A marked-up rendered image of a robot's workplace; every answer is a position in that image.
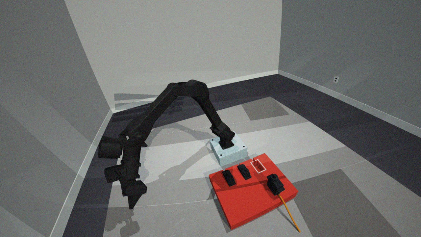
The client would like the red flat rectangular deck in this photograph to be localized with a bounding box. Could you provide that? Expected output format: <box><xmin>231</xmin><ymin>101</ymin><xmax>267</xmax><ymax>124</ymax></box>
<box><xmin>209</xmin><ymin>153</ymin><xmax>298</xmax><ymax>230</ymax></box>

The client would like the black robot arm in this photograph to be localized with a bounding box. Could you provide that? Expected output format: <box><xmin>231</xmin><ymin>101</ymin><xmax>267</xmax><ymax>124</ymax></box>
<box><xmin>98</xmin><ymin>80</ymin><xmax>235</xmax><ymax>183</ymax></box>

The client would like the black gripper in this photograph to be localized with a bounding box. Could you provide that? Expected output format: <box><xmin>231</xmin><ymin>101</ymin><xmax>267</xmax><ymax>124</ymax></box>
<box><xmin>119</xmin><ymin>159</ymin><xmax>147</xmax><ymax>210</ymax></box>

